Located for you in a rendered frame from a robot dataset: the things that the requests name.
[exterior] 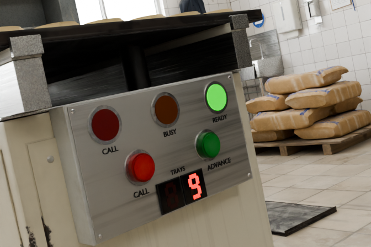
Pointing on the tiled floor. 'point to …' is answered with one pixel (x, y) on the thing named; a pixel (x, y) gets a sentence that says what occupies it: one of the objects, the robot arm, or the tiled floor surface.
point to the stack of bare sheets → (293, 216)
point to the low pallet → (345, 140)
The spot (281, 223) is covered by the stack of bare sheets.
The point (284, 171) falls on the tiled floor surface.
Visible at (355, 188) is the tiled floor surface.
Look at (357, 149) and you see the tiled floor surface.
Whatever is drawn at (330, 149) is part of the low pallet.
